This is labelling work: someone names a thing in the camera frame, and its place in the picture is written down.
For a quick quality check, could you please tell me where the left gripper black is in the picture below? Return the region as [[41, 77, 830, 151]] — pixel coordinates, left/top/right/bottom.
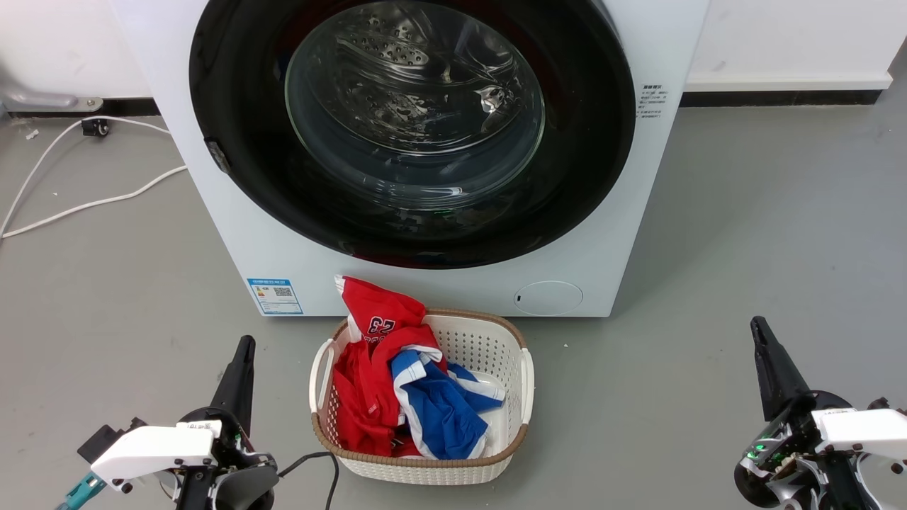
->
[[176, 335, 261, 474]]

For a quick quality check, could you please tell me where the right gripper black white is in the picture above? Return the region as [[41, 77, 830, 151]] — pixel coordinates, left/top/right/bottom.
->
[[733, 316, 852, 510]]

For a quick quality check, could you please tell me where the black round glass door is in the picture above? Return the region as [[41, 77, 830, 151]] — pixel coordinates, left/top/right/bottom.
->
[[188, 0, 637, 270]]

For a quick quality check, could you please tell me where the white front-load washing machine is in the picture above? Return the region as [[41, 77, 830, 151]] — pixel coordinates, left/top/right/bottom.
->
[[110, 0, 711, 318]]

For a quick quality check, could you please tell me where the blue energy label sticker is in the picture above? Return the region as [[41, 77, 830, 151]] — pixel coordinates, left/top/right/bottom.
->
[[247, 278, 304, 316]]

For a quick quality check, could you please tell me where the red number 23 jersey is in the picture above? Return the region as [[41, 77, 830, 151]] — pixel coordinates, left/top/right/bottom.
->
[[333, 275, 449, 458]]

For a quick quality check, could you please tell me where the blue and white garment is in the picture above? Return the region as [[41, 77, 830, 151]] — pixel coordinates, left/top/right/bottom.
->
[[390, 347, 507, 461]]

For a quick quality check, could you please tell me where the round white filter cover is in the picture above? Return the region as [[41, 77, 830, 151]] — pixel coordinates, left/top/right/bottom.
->
[[513, 280, 584, 317]]

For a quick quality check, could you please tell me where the white woven-rim laundry basket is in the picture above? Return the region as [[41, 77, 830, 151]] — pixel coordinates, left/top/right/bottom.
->
[[309, 308, 535, 486]]

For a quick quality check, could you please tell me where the small printed text sticker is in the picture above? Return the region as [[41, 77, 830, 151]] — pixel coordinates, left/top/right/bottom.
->
[[636, 84, 668, 120]]

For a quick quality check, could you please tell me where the steel perforated drum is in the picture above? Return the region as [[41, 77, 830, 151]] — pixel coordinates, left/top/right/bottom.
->
[[285, 0, 546, 212]]

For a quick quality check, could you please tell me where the teal cable connector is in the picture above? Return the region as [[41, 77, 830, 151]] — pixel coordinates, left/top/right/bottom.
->
[[57, 472, 108, 510]]

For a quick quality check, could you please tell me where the thick white cable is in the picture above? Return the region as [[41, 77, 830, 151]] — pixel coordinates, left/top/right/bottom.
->
[[0, 165, 188, 239]]

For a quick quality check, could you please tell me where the white wall baseboard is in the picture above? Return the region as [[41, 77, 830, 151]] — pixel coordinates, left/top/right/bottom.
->
[[684, 69, 894, 93]]

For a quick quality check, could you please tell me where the thin white cable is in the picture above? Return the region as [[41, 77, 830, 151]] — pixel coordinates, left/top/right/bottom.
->
[[0, 115, 172, 234]]

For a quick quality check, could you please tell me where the grey metal pipe bracket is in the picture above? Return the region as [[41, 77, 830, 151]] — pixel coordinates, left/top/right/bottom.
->
[[0, 67, 104, 114]]

